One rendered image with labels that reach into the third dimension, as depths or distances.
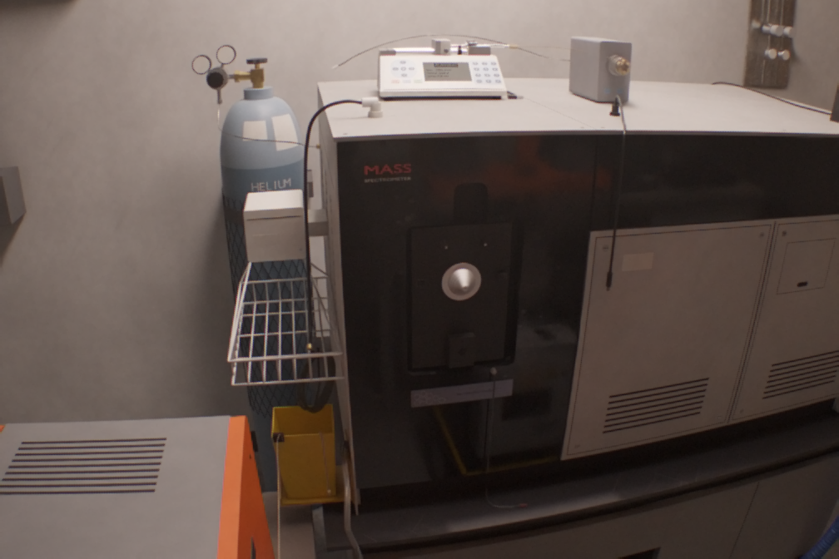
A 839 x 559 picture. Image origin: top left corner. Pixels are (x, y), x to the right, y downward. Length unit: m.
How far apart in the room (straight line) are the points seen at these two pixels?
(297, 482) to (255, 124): 0.92
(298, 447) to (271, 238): 0.40
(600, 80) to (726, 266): 0.43
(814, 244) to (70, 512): 1.31
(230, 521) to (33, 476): 0.27
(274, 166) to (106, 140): 0.67
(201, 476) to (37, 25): 1.68
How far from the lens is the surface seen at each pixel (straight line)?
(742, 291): 1.27
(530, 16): 2.15
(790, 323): 1.41
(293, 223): 1.24
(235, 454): 0.78
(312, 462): 1.17
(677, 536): 1.51
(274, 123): 1.69
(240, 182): 1.71
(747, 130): 1.17
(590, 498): 1.30
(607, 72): 1.28
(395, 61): 1.27
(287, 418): 1.21
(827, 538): 1.87
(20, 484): 0.83
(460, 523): 1.22
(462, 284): 0.98
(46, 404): 2.65
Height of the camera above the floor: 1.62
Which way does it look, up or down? 21 degrees down
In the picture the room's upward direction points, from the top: straight up
